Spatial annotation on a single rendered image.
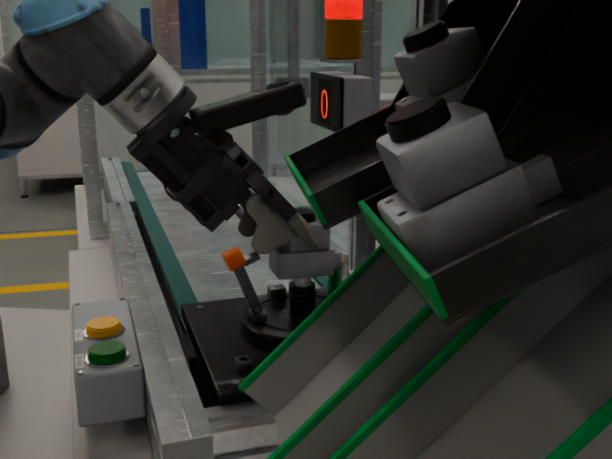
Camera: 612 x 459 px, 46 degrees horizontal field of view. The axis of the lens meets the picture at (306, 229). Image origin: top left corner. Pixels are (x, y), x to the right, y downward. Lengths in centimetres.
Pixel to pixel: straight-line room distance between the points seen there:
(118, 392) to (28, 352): 33
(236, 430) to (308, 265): 21
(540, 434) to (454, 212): 15
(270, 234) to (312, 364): 19
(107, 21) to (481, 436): 47
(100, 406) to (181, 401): 12
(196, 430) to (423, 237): 38
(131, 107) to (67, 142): 514
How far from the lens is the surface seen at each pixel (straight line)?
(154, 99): 69
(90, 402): 80
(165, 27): 179
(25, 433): 91
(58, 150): 585
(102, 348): 81
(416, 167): 33
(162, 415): 70
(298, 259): 77
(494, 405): 46
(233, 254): 77
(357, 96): 92
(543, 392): 45
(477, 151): 33
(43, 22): 69
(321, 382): 60
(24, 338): 115
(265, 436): 68
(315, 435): 49
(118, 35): 69
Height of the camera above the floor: 131
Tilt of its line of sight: 16 degrees down
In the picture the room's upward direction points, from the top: straight up
